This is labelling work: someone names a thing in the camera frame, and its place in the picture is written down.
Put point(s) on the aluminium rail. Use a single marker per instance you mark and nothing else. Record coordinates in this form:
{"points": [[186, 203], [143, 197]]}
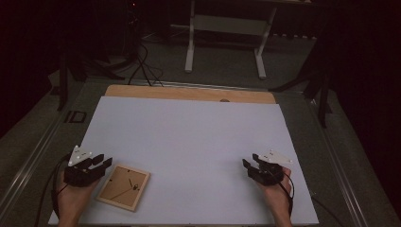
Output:
{"points": [[205, 85], [339, 170], [28, 170]]}

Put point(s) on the white table mat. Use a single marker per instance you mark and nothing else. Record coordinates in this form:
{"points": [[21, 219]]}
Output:
{"points": [[189, 142]]}

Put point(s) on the person's left hand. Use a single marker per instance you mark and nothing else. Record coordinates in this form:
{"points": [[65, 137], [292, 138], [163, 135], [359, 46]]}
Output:
{"points": [[74, 198]]}

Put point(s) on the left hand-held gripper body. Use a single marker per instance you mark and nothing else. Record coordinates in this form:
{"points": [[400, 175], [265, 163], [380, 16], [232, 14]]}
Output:
{"points": [[78, 175]]}

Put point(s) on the wooden picture frame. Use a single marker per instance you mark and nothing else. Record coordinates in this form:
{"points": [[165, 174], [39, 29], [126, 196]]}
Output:
{"points": [[123, 187]]}

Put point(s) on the black rectangular bracket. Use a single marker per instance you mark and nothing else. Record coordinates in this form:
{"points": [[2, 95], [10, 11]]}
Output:
{"points": [[67, 117]]}

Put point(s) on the person's right hand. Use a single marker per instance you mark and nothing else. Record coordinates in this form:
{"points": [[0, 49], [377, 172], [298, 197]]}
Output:
{"points": [[279, 195]]}

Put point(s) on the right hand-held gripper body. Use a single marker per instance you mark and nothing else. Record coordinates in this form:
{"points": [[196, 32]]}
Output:
{"points": [[268, 175]]}

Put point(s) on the black tripod stand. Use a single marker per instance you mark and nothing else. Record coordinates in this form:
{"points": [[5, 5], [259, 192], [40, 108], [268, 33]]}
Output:
{"points": [[63, 88], [323, 104]]}

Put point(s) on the white metal stand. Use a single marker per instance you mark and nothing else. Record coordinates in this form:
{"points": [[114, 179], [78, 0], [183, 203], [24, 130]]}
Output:
{"points": [[189, 56]]}

